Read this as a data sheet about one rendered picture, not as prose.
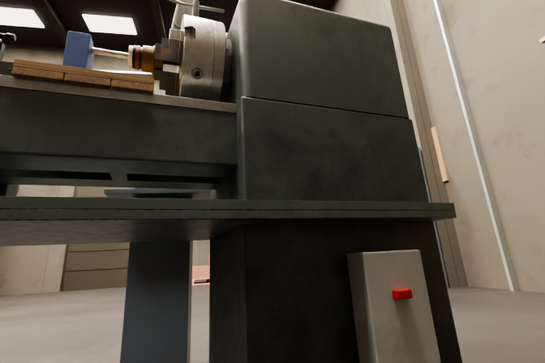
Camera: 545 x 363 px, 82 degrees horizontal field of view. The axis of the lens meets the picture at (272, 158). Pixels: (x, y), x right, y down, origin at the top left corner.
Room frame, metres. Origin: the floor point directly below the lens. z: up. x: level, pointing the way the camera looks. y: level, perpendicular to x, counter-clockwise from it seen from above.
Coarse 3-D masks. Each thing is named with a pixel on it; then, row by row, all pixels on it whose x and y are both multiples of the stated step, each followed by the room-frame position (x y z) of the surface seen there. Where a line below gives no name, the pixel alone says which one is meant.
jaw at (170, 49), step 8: (176, 32) 0.78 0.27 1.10; (184, 32) 0.77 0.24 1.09; (192, 32) 0.78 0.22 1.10; (168, 40) 0.81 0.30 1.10; (176, 40) 0.78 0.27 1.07; (160, 48) 0.83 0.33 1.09; (168, 48) 0.81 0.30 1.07; (176, 48) 0.81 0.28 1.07; (160, 56) 0.84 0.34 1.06; (168, 56) 0.84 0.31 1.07; (176, 56) 0.85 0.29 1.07
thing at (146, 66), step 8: (136, 48) 0.83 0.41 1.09; (144, 48) 0.83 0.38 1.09; (152, 48) 0.84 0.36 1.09; (136, 56) 0.83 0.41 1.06; (144, 56) 0.83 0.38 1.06; (152, 56) 0.84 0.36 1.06; (136, 64) 0.85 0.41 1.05; (144, 64) 0.85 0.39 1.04; (152, 64) 0.85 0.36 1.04; (160, 64) 0.87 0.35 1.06; (152, 72) 0.88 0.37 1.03
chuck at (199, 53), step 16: (192, 16) 0.81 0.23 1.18; (208, 32) 0.79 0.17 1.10; (192, 48) 0.78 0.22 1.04; (208, 48) 0.79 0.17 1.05; (192, 64) 0.80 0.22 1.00; (208, 64) 0.81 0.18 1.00; (192, 80) 0.83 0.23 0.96; (208, 80) 0.84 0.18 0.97; (192, 96) 0.87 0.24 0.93; (208, 96) 0.88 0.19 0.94
